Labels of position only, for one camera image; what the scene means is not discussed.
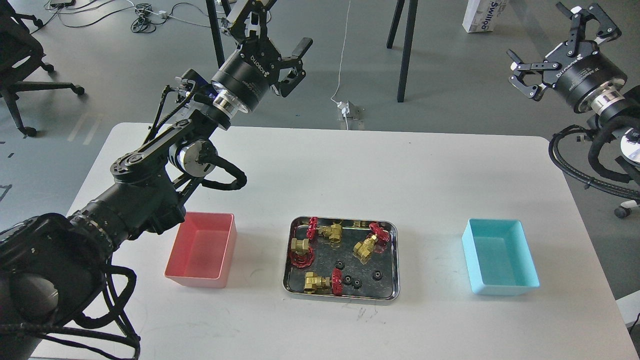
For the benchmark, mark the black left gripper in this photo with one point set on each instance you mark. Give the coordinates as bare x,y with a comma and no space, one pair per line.
256,64

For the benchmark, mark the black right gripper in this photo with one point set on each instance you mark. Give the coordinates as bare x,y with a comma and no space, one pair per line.
590,75

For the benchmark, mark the brass valve red handle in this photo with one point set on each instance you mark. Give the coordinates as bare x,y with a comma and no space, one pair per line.
301,254

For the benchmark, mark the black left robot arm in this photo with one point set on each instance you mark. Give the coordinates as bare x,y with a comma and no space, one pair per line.
57,275

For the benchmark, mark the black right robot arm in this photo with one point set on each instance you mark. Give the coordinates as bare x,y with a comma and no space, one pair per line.
613,130

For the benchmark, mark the white cardboard box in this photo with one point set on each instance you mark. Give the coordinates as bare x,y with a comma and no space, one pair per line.
482,15

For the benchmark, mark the pink plastic box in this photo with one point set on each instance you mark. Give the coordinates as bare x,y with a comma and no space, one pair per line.
203,250

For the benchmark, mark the blue plastic box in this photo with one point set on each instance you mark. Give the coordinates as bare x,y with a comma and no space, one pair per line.
498,257

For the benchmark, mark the brass valve top right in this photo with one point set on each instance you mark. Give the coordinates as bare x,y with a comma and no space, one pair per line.
375,242

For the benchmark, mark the brass valve bottom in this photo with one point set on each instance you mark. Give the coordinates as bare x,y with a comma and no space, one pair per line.
314,282

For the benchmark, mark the black stand leg left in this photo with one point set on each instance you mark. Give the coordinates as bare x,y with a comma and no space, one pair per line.
211,9

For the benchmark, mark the black stand leg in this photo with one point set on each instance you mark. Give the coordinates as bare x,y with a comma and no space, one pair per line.
211,9
412,15

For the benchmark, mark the white power adapter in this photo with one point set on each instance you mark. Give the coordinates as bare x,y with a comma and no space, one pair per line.
348,111

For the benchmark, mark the white chair caster base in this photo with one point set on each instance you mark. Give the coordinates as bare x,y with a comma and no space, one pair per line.
625,208

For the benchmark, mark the black stand leg right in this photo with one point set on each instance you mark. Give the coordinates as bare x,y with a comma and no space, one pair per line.
412,15

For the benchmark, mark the metal tray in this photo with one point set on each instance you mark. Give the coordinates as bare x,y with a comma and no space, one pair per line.
326,254

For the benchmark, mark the black office chair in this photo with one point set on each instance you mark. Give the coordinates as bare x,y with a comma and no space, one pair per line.
21,54

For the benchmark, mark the black cable bundle floor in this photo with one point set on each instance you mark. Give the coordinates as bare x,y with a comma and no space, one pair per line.
142,24

